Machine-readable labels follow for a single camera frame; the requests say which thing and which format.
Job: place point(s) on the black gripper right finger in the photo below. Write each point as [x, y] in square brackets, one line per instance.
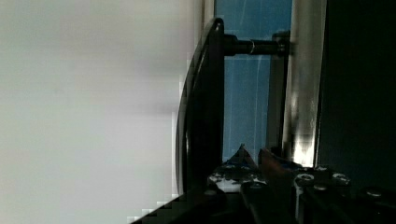
[310, 195]

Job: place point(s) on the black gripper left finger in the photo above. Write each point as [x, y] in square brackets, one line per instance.
[236, 171]

